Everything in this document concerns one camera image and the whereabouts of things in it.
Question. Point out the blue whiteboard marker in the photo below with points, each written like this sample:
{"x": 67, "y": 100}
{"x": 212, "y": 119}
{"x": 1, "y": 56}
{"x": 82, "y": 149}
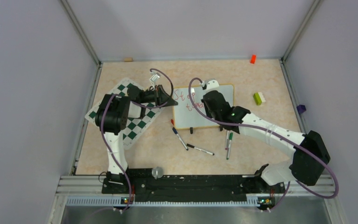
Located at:
{"x": 180, "y": 139}

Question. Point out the black whiteboard marker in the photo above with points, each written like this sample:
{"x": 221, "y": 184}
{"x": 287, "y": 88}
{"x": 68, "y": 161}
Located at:
{"x": 200, "y": 149}

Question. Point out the small wooden cork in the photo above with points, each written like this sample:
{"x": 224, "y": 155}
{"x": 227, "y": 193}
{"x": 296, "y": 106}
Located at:
{"x": 128, "y": 59}

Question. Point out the green white toy brick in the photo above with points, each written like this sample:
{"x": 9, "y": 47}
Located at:
{"x": 259, "y": 98}

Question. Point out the yellow framed whiteboard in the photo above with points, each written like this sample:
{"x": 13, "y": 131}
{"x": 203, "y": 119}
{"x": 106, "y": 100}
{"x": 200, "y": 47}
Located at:
{"x": 185, "y": 116}

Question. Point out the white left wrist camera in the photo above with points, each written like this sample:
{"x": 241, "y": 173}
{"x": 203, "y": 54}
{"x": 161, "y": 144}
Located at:
{"x": 154, "y": 78}

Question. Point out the orange toy block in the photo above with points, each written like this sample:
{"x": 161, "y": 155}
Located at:
{"x": 253, "y": 59}

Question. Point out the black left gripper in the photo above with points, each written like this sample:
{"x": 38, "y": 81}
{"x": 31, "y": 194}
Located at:
{"x": 161, "y": 97}

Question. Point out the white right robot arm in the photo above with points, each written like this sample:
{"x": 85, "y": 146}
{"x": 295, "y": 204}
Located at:
{"x": 305, "y": 151}

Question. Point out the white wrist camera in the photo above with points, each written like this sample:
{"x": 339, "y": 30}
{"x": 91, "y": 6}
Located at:
{"x": 210, "y": 85}
{"x": 154, "y": 78}

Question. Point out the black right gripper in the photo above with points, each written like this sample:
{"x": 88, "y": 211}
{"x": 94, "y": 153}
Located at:
{"x": 208, "y": 112}

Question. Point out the purple whiteboard marker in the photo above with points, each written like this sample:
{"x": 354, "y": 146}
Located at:
{"x": 227, "y": 139}

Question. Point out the silver round knob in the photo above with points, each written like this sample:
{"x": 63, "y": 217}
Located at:
{"x": 157, "y": 172}

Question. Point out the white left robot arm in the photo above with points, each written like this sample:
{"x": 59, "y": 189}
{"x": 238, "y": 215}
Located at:
{"x": 112, "y": 118}

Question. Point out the purple toy block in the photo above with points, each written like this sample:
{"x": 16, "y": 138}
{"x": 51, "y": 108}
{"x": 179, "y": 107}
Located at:
{"x": 301, "y": 109}

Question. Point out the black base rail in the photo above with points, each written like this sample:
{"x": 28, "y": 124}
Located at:
{"x": 140, "y": 183}

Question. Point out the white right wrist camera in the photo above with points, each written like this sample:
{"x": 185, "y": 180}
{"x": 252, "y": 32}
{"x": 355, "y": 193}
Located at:
{"x": 210, "y": 85}

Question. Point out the green whiteboard marker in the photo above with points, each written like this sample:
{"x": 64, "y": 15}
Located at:
{"x": 229, "y": 143}

